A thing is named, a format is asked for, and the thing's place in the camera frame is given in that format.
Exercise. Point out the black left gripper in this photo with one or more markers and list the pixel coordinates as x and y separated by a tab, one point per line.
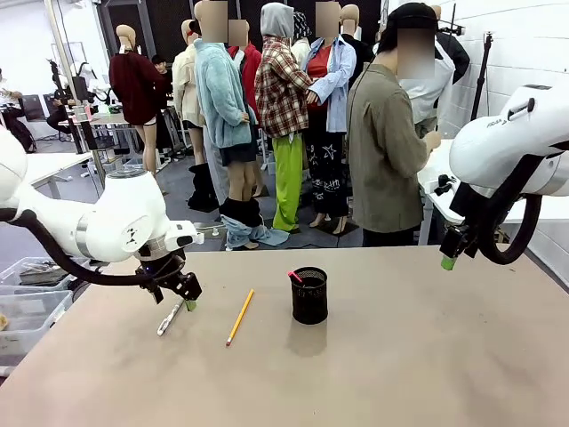
164	269

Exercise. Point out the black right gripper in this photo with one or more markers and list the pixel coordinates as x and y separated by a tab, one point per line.
470	204

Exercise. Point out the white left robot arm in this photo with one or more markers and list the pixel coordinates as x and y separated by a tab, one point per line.
120	213

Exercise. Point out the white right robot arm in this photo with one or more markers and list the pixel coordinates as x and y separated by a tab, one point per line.
502	142

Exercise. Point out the white pen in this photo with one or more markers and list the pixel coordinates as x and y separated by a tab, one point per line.
169	318

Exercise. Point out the pink pen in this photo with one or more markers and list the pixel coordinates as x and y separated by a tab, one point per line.
295	277

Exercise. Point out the black mesh pen holder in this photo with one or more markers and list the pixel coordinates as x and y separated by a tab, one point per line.
310	298

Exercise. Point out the person's right hand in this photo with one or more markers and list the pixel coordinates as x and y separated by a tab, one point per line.
434	141

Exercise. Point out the white side table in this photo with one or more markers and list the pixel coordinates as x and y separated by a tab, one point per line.
444	195

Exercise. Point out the black clamp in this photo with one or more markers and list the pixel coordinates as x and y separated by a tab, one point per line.
445	184

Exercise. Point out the yellow pencil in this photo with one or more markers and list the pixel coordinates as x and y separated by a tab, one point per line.
240	317

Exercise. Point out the person in olive jacket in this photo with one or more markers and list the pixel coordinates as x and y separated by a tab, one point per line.
382	155

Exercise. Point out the clear bin with tools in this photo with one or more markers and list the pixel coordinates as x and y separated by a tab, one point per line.
35	271

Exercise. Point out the clear plastic storage bin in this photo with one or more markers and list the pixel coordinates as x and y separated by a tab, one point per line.
26	320

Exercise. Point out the mannequin in black white jacket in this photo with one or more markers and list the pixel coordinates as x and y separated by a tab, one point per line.
444	80

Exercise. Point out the black tripod stand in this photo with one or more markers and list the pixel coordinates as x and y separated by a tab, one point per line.
482	75

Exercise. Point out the white desk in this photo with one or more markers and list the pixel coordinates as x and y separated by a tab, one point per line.
49	169

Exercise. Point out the white background work table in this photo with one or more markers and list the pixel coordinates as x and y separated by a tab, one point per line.
106	124

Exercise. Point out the mannequin in blue shirt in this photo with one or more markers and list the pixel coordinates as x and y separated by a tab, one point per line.
331	111

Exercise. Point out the mannequin in light blue fleece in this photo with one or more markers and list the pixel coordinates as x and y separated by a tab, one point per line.
220	98

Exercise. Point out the mannequin in beige jacket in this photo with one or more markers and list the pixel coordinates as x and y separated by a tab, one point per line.
186	89

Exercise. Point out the mannequin in dark red sweater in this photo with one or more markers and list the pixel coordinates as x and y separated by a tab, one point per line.
135	89

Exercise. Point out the person in black clothes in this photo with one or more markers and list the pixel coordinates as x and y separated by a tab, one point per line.
162	75

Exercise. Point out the mannequin in plaid shirt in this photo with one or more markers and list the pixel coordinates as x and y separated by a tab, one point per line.
282	98

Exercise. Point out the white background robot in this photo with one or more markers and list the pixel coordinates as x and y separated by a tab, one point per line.
86	78

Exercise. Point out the mannequin in red jacket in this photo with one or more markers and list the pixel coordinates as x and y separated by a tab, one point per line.
250	71

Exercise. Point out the seated person at desk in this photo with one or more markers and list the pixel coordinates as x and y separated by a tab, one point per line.
13	111

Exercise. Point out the mannequin in patterned headscarf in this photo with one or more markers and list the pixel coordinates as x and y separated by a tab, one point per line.
302	35

